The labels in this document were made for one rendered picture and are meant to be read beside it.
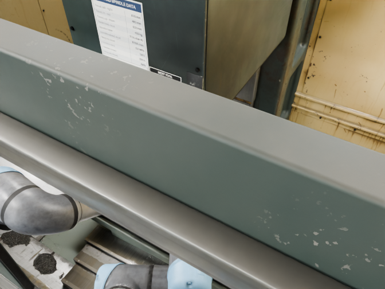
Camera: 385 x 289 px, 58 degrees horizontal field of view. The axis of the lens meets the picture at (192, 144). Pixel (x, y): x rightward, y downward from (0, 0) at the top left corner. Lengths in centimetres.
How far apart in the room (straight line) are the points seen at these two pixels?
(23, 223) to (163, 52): 52
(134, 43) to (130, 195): 67
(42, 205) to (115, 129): 65
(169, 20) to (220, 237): 63
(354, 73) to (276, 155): 171
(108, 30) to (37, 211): 48
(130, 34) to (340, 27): 114
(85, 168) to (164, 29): 57
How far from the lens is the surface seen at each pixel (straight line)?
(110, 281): 72
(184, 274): 60
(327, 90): 198
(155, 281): 71
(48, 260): 192
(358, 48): 184
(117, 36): 96
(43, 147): 35
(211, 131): 21
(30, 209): 91
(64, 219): 93
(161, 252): 158
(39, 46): 32
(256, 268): 26
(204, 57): 82
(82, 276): 178
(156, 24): 85
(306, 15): 180
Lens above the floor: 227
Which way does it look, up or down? 45 degrees down
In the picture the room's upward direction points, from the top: straight up
